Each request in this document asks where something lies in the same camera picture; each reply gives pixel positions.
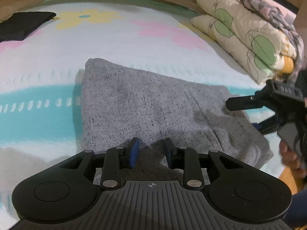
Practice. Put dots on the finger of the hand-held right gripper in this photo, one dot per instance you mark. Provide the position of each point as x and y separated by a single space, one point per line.
263 125
244 101

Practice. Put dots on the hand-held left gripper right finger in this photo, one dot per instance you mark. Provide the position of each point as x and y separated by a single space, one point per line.
169 153

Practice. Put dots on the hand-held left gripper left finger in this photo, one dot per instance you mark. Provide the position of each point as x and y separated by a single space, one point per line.
133 153

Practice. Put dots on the grey pants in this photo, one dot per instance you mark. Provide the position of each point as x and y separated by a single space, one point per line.
148 107

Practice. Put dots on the person's right hand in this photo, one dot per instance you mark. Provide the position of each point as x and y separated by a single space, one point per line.
290 158

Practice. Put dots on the cream leaf-print quilt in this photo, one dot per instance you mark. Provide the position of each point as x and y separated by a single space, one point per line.
239 28

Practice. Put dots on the grey pink patterned cloth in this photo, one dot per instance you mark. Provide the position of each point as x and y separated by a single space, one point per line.
283 16

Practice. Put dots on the person's blue clothing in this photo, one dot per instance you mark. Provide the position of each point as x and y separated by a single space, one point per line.
298 210

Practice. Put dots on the floral bedsheet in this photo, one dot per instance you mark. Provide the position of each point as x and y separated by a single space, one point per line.
120 40

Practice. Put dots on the black folded cloth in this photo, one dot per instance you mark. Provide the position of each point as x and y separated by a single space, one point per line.
21 25

